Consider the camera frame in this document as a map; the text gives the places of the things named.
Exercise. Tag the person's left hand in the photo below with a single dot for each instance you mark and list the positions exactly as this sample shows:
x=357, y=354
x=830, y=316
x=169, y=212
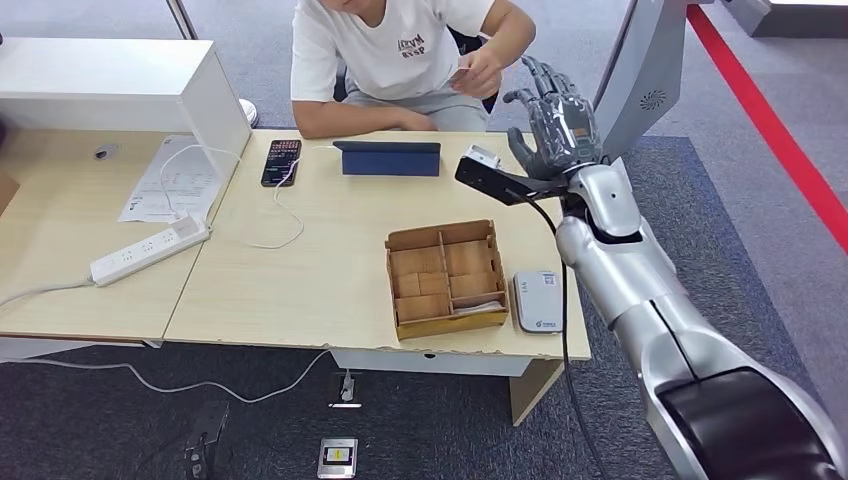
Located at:
x=480, y=73

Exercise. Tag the person's right hand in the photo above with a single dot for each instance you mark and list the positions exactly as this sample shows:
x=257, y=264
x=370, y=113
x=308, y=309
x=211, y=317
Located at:
x=417, y=121

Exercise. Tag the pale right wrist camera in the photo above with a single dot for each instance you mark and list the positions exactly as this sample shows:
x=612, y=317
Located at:
x=482, y=156

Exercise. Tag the grey metal pole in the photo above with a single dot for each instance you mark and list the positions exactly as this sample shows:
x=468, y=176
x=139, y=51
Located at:
x=182, y=20

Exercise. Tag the grey desk grommet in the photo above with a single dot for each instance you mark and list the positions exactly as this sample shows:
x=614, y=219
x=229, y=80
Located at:
x=106, y=152

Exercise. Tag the silver socket box yellow label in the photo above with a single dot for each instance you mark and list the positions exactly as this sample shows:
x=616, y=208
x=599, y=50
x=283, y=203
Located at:
x=338, y=458

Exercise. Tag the black box device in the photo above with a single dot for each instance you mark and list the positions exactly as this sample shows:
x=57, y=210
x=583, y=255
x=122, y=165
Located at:
x=206, y=430

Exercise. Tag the white plug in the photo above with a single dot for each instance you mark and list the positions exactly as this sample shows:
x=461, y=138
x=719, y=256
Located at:
x=346, y=387

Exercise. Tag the grey base block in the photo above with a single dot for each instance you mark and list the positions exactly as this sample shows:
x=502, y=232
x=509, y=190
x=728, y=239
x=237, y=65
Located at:
x=795, y=16

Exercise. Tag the wooden compartment box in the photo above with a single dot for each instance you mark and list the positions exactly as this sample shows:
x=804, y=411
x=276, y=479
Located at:
x=444, y=278

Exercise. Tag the white counter cabinet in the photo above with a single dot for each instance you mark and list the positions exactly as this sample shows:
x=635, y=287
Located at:
x=99, y=79

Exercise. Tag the white room key cards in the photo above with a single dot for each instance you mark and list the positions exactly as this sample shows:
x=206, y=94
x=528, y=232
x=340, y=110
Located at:
x=478, y=308

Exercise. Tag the white power strip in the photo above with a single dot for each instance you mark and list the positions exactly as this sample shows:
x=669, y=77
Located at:
x=146, y=252

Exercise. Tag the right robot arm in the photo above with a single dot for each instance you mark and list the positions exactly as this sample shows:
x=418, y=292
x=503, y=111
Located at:
x=623, y=278

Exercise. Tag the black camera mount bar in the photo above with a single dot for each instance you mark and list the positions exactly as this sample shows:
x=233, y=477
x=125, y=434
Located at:
x=490, y=180

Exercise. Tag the black smartphone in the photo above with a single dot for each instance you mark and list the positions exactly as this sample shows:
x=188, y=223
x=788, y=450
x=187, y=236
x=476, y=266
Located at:
x=281, y=162

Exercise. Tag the printed paper sheet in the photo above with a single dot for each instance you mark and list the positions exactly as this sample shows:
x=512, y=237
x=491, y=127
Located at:
x=185, y=185

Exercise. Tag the white card reader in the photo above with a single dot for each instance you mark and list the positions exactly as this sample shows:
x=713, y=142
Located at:
x=538, y=301

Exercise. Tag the person's right forearm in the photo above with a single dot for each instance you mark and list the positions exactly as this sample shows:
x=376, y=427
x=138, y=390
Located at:
x=344, y=122

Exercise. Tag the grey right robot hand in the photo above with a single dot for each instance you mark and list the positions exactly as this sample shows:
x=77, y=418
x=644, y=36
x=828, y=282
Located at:
x=563, y=132

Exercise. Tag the person's left forearm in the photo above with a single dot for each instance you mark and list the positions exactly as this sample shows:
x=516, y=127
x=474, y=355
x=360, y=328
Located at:
x=517, y=43

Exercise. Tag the blue tablet case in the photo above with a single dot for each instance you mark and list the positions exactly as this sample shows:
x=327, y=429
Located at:
x=387, y=159

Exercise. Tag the light wood desk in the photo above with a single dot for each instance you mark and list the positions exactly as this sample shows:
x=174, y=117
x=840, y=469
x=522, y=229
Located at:
x=344, y=278
x=66, y=225

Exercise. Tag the brown cardboard piece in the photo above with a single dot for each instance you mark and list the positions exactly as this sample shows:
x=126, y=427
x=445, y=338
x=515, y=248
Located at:
x=6, y=192

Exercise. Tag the grey slanted panel stand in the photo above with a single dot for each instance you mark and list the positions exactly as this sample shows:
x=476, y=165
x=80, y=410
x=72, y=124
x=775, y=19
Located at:
x=649, y=73

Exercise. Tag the person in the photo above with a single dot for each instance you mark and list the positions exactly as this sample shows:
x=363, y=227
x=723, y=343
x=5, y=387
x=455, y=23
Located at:
x=384, y=53

